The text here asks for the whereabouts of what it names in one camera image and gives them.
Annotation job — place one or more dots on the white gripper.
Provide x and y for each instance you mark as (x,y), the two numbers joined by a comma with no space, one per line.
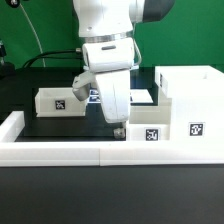
(114,92)

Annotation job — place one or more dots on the white drawer tray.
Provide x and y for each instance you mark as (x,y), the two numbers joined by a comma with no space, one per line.
(148,123)
(58,102)

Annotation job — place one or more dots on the white drawer cabinet box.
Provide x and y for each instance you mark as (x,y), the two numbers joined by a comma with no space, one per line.
(197,101)

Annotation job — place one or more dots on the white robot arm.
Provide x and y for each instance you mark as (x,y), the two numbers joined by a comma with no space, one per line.
(110,51)

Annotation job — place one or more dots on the fiducial marker sheet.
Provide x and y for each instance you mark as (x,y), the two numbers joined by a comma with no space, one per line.
(136,96)

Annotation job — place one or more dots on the black stand at left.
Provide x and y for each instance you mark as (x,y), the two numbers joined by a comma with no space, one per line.
(6,68)

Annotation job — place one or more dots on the white U-shaped frame fence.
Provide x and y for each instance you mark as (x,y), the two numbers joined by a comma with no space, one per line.
(14,153)

